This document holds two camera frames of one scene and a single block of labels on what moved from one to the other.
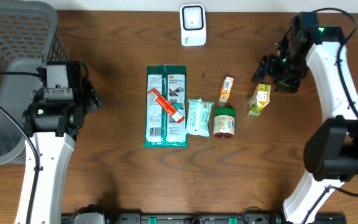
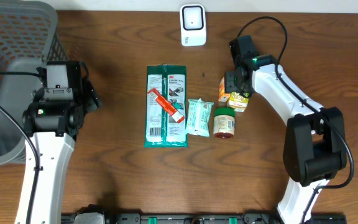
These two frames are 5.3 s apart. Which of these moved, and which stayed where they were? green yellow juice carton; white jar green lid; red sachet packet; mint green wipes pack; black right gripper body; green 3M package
Moved: green yellow juice carton; black right gripper body
Stayed: green 3M package; white jar green lid; mint green wipes pack; red sachet packet
